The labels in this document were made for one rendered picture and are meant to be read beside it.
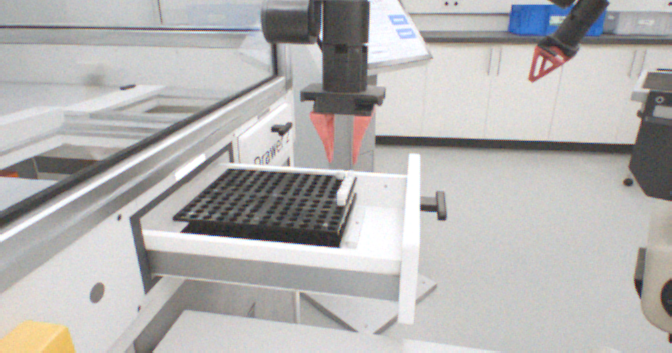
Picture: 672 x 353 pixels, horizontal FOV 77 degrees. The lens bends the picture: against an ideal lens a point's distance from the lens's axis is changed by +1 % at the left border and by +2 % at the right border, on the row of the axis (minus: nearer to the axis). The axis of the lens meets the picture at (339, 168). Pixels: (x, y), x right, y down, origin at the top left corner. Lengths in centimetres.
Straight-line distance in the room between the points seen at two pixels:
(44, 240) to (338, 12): 37
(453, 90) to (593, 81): 102
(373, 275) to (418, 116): 307
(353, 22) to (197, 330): 44
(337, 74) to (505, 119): 318
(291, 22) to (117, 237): 32
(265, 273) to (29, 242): 24
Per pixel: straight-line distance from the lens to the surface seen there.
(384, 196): 72
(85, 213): 51
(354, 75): 52
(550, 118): 374
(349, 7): 51
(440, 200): 59
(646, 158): 78
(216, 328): 62
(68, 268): 50
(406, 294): 49
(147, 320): 64
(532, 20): 371
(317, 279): 52
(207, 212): 60
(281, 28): 53
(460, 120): 358
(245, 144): 81
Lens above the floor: 117
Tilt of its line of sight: 22 degrees down
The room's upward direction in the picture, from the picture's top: straight up
